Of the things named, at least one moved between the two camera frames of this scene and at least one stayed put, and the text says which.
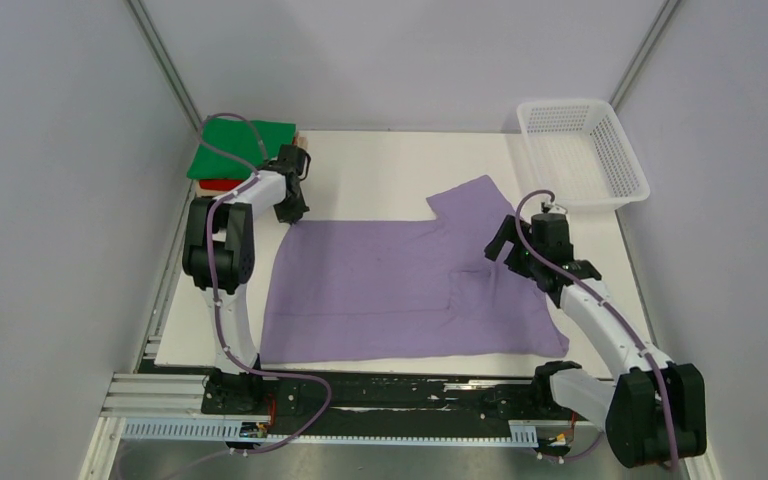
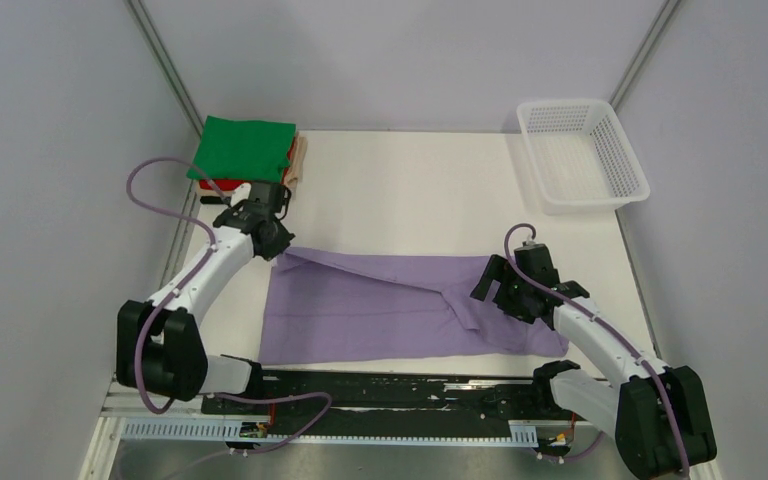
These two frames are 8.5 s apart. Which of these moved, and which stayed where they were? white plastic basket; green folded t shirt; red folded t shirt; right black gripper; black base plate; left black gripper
Moved: right black gripper; left black gripper
Stayed: black base plate; white plastic basket; green folded t shirt; red folded t shirt
